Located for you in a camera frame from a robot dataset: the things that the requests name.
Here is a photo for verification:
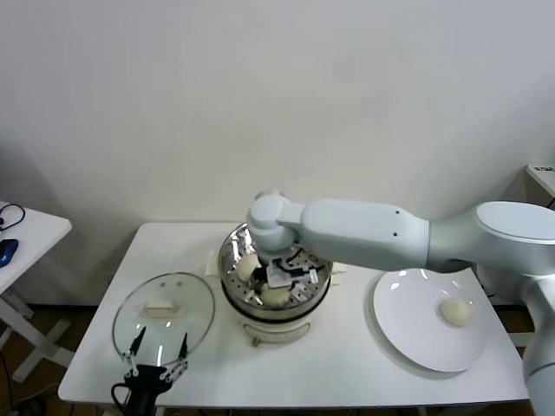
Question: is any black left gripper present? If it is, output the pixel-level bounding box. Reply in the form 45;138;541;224
121;327;191;416

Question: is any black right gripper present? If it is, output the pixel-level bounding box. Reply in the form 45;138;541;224
250;266;271;296

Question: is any white steamed baozi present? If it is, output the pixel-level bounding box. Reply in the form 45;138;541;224
258;287;291;307
438;297;473;327
236;255;261;282

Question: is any round glass pot lid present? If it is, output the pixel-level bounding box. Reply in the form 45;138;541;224
112;271;217;367

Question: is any stainless steel steamer basket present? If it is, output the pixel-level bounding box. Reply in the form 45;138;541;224
217;221;335;311

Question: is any white electric cooker base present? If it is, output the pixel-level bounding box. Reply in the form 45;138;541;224
203;245;349;348

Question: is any white round plate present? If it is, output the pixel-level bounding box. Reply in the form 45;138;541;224
372;266;488;374

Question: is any white side table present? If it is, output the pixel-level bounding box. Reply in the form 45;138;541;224
0;199;75;383

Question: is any blue computer mouse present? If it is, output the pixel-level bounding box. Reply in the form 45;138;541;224
0;237;21;268

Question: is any white shelf with label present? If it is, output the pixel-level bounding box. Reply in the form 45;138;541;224
526;163;555;196

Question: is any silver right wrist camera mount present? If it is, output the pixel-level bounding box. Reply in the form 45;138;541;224
264;257;320;305

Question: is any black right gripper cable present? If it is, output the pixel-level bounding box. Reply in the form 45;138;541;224
271;250;307;278

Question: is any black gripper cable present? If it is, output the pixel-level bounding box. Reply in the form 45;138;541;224
110;382;132;408
271;250;307;278

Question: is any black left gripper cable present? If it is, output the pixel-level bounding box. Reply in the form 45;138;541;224
110;382;132;408

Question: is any thin black looped cable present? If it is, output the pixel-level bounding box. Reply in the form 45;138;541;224
0;203;26;233

